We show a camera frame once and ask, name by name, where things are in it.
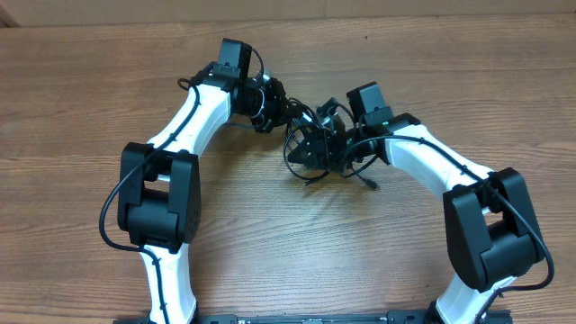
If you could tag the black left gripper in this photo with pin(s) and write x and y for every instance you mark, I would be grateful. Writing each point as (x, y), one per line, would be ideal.
(279, 112)

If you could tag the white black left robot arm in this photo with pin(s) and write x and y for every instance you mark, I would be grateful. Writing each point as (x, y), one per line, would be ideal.
(159, 191)

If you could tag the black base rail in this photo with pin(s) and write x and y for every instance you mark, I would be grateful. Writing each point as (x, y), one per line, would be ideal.
(315, 318)

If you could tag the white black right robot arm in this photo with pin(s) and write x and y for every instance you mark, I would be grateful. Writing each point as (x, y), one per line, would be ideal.
(491, 230)

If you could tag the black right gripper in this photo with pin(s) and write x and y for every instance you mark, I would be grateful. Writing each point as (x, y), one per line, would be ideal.
(314, 140)

